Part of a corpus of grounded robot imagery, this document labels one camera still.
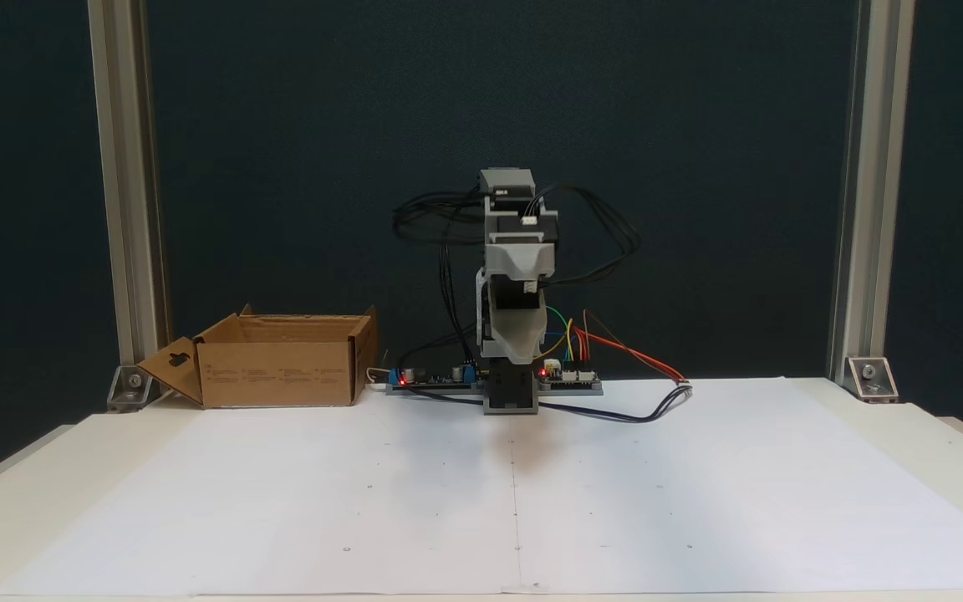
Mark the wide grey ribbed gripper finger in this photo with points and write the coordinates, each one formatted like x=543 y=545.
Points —
x=519 y=347

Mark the grey printed Koch robot arm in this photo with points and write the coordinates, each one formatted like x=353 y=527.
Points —
x=508 y=393

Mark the aluminium corner bracket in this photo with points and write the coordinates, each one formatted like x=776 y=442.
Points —
x=132 y=386
x=870 y=376

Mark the open brown cardboard box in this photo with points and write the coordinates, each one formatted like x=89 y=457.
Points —
x=281 y=372

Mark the aluminium profile post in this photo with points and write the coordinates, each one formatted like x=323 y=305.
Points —
x=870 y=167
x=126 y=167

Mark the blue circuit board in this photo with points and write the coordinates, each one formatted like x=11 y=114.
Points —
x=431 y=383

